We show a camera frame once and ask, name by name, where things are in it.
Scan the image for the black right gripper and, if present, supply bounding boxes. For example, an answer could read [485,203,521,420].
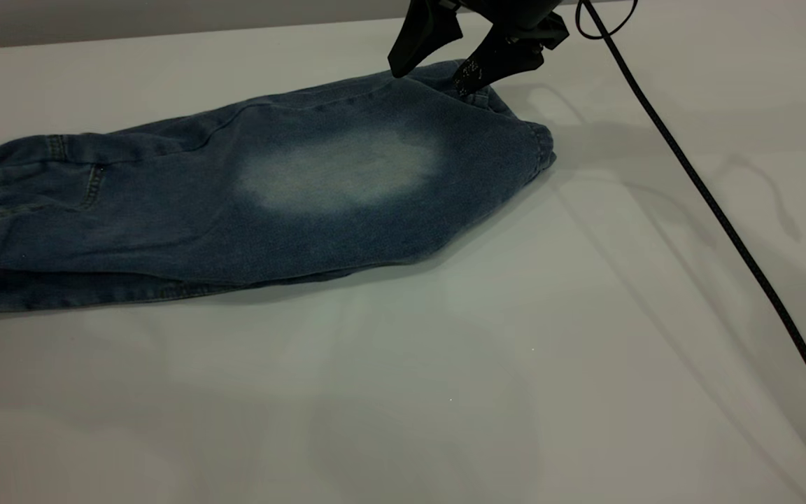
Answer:
[389,0,570,97]

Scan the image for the blue denim shorts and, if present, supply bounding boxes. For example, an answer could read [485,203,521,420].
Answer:
[0,59,558,317]

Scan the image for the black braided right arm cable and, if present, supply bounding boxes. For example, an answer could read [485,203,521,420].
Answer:
[574,0,806,449]

